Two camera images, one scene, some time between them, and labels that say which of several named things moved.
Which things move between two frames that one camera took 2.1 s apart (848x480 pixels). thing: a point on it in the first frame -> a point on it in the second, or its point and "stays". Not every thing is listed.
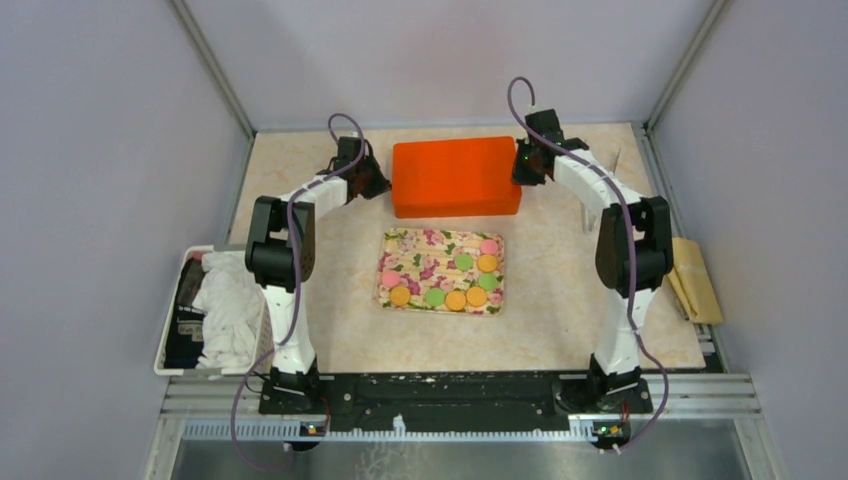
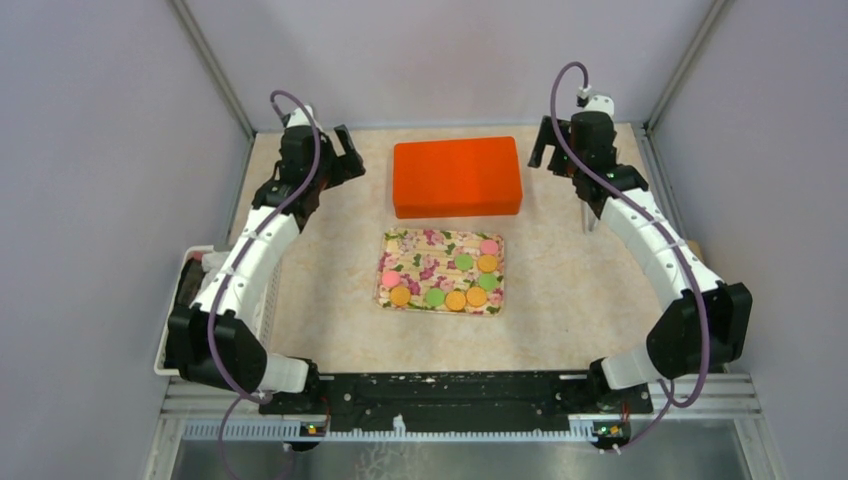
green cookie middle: [464, 261] stays
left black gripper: [381, 185] -> [348, 163]
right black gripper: [519, 176] -> [547, 137]
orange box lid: [454, 177] stays
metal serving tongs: [587, 217] stays
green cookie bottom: [435, 297] stays
